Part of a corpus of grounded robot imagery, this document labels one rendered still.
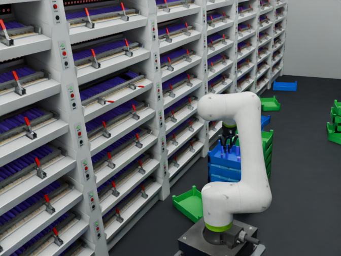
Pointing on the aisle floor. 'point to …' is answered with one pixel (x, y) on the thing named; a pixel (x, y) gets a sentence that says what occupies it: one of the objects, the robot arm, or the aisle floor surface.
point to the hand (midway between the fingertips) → (227, 148)
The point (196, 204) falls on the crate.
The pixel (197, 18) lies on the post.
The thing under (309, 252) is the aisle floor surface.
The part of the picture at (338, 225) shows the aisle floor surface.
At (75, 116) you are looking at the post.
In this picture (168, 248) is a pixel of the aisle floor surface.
